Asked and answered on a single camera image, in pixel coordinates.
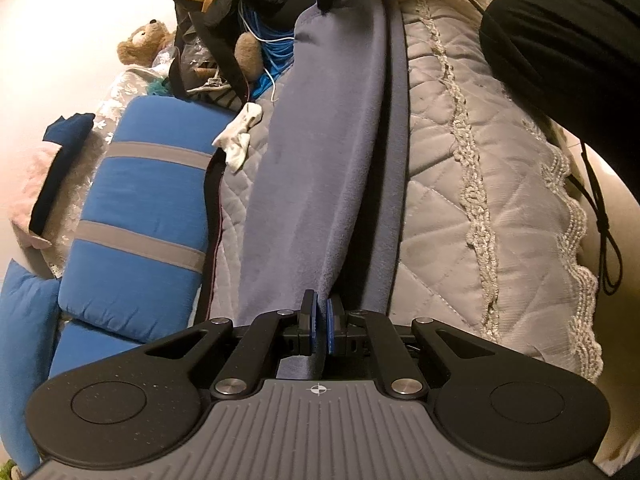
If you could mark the tan plush toy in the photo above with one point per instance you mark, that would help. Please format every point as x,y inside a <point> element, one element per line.
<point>248,55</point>

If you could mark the grey pants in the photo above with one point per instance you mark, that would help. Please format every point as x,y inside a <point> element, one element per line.
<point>320,160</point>

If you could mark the person's black jacket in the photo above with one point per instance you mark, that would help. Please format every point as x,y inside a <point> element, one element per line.
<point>575,35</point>

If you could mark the black white striped cloth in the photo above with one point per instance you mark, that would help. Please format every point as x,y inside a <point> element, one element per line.
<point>215,95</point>

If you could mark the white sock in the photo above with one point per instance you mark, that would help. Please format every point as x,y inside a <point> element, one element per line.
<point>240,132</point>

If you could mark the black bag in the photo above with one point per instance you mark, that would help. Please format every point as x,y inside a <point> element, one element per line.
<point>210,25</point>

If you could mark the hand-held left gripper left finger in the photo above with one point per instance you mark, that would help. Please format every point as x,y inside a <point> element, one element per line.
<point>310,325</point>

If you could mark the blue grey striped pillow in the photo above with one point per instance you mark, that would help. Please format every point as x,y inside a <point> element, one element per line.
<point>150,200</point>
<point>90,350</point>

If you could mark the brown teddy bear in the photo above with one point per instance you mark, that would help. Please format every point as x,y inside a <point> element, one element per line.
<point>145,42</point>

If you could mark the plain blue pillow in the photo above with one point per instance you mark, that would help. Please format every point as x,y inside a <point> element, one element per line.
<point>25,350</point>

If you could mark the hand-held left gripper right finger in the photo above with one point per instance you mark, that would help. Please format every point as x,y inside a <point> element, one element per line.
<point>332,325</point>

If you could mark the grey quilted bedspread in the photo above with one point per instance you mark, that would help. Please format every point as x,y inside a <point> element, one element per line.
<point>450,210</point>

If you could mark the navy blue cloth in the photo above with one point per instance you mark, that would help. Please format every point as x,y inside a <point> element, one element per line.
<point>65,132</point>

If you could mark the teal cloth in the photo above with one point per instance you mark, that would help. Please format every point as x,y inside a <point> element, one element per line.
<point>158,87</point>

